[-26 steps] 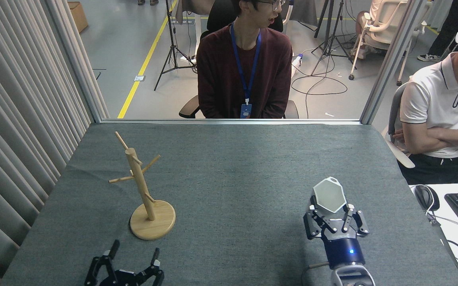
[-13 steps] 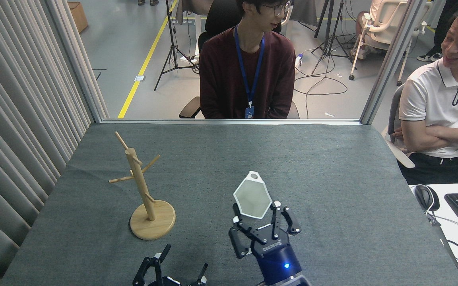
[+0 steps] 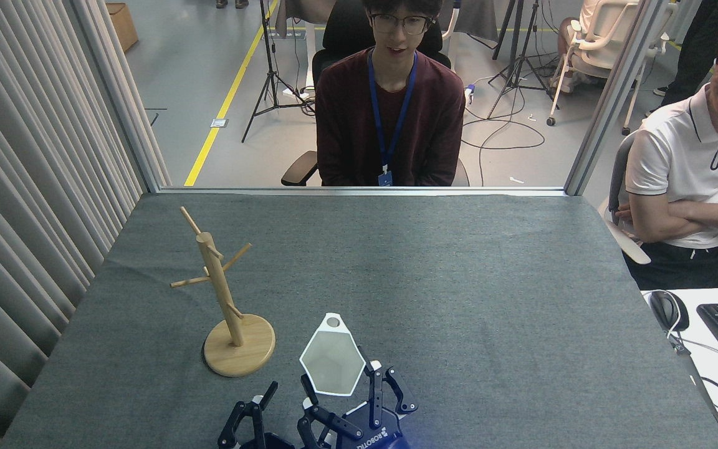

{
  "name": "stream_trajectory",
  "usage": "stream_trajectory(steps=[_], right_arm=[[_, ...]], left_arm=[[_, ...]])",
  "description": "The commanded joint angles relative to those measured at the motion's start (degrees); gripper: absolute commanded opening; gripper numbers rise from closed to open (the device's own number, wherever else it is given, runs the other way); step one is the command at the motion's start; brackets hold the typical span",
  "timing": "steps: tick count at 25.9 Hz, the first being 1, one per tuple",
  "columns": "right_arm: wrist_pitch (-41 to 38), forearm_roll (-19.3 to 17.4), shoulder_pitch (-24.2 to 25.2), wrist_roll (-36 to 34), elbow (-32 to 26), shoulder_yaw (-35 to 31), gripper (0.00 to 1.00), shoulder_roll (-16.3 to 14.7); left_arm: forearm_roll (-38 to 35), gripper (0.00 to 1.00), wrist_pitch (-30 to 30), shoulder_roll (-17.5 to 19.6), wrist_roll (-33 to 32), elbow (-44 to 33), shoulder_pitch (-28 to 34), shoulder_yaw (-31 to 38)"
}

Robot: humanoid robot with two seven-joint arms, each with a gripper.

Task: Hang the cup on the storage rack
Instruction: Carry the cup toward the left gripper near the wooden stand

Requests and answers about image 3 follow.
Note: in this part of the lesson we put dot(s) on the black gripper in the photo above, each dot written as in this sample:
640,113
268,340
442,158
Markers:
371,436
272,444

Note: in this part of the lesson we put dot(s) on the white hexagonal cup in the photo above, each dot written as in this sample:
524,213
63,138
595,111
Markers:
333,365

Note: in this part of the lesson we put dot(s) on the wooden cup storage rack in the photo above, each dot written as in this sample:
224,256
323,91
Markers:
240,355

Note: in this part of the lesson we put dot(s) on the grey table mat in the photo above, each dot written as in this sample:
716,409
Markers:
459,268

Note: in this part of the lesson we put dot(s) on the person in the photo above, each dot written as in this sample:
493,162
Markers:
574,59
698,43
353,125
677,162

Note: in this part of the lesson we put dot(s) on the black computer mouse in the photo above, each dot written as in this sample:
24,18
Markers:
664,308

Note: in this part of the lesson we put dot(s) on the white power strip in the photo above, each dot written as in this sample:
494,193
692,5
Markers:
469,95

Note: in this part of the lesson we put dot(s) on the pale pleated curtain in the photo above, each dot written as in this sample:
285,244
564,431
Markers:
22,187

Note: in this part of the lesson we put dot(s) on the grey and white chair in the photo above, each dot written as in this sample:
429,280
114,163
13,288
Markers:
619,174

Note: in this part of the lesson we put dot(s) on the black tripod stand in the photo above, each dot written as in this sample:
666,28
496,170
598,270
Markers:
268,62
516,56

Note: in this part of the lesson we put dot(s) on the black office chair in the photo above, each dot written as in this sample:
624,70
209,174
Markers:
340,25

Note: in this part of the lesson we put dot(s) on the black-framed glasses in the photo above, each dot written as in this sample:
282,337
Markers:
399,25

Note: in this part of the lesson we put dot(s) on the cardboard box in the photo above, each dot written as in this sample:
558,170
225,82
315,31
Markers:
122,25

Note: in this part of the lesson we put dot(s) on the white office chair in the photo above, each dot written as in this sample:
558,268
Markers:
608,22

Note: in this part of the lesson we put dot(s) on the silver frame post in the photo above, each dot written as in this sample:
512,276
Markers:
614,93
116,93

